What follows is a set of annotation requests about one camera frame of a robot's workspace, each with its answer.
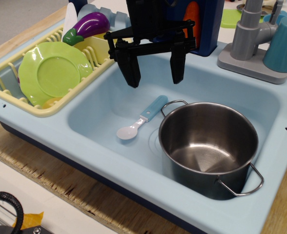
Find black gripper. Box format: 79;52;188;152
104;0;196;88

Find stainless steel pot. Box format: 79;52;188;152
158;101;259;200

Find orange toy carrot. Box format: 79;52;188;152
183;1;201;47

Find purple toy eggplant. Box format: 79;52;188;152
62;12;110;46

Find dark blue box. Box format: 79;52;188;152
161;0;224;57

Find light blue toy sink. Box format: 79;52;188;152
0;42;287;234

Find white plastic utensil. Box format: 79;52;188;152
61;2;77;41

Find grey toy faucet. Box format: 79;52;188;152
217;0;287;84

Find green plastic plate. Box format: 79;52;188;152
18;42;93;106

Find yellow dish rack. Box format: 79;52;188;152
0;24;114;117

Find teal plastic cup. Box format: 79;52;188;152
263;17;287;73

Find yellow tape piece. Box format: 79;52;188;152
20;212;44;230

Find white spoon with blue handle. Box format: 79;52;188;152
116;95;168;140

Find black cable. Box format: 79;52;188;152
0;191;24;234

